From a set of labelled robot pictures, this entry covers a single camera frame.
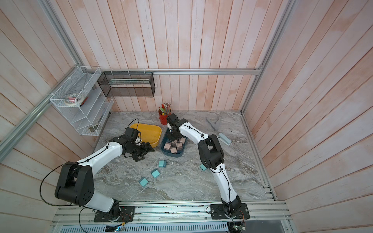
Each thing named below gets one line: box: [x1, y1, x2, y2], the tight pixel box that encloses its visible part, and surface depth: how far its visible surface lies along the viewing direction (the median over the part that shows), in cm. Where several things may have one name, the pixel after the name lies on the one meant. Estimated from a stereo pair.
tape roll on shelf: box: [64, 92, 85, 106], surface depth 75 cm
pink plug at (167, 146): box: [163, 142, 172, 151], surface depth 100 cm
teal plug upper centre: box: [158, 160, 167, 168], surface depth 90 cm
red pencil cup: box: [158, 108, 172, 126], surface depth 107 cm
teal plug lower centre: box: [150, 168, 160, 179], surface depth 87 cm
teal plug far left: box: [139, 178, 149, 187], surface depth 84 cm
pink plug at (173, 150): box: [169, 147, 178, 154], surface depth 97 cm
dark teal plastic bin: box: [160, 127, 187, 158], surface depth 97 cm
